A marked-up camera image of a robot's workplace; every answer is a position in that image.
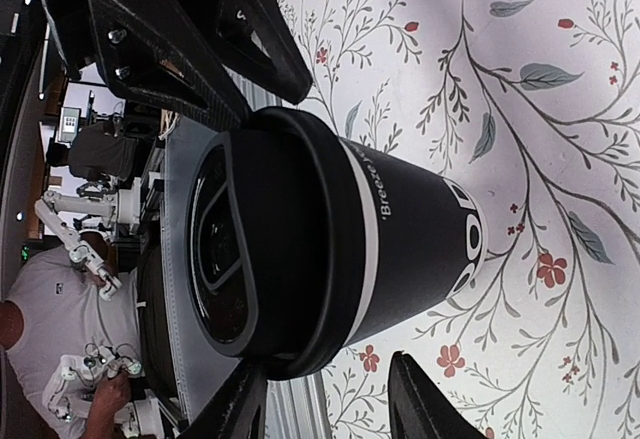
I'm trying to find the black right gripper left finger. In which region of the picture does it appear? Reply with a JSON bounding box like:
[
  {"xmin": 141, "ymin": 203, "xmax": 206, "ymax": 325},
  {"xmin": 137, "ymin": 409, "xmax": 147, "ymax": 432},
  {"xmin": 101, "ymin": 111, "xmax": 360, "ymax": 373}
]
[{"xmin": 179, "ymin": 359, "xmax": 268, "ymax": 439}]

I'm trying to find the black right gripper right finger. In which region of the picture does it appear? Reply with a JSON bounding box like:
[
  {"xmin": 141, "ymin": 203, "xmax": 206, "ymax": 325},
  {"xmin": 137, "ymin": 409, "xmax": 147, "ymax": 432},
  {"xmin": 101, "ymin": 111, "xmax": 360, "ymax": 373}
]
[{"xmin": 388, "ymin": 351, "xmax": 484, "ymax": 439}]

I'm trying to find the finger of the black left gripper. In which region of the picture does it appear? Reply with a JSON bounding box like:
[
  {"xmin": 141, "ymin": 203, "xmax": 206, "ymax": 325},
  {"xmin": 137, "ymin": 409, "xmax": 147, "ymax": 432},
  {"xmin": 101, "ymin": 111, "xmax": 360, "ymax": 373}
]
[
  {"xmin": 87, "ymin": 0, "xmax": 250, "ymax": 127},
  {"xmin": 209, "ymin": 0, "xmax": 313, "ymax": 104}
]

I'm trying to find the black and white coffee cup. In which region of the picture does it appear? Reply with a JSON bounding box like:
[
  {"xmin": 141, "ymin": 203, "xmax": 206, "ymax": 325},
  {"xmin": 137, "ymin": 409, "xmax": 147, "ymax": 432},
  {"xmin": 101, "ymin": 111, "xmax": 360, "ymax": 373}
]
[{"xmin": 340, "ymin": 139, "xmax": 487, "ymax": 345}]

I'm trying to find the black plastic cup lid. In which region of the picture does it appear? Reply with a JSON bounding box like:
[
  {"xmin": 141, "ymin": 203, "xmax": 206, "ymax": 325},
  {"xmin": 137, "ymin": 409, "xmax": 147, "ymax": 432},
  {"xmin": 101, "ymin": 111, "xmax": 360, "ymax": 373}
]
[{"xmin": 187, "ymin": 107, "xmax": 366, "ymax": 380}]

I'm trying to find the person in white shirt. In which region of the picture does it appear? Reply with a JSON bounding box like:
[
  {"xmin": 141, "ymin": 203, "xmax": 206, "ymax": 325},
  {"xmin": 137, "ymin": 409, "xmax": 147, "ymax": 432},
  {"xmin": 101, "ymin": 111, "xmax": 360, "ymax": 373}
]
[{"xmin": 1, "ymin": 246, "xmax": 141, "ymax": 438}]

